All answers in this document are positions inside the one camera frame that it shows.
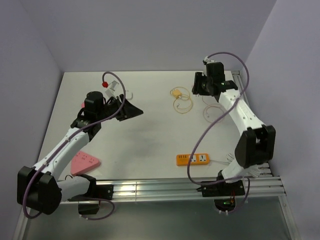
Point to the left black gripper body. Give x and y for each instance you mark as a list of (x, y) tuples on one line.
[(109, 110)]

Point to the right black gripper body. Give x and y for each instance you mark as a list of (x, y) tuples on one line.
[(201, 83)]

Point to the yellow plug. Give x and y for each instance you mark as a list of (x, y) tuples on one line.
[(176, 93)]

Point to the orange power strip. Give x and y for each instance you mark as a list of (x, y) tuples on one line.
[(198, 159)]

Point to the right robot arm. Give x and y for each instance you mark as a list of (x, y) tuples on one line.
[(257, 140)]

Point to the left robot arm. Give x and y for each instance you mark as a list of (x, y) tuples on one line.
[(39, 190)]

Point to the white square charger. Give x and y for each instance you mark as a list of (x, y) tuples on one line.
[(129, 95)]

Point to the pink triangular power strip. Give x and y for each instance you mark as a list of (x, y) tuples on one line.
[(82, 163)]

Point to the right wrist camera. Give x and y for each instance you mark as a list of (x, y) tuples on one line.
[(207, 60)]

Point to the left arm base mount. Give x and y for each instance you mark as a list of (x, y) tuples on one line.
[(89, 205)]

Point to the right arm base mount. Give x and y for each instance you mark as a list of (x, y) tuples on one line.
[(234, 193)]

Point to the aluminium rail frame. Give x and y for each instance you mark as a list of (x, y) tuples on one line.
[(153, 198)]

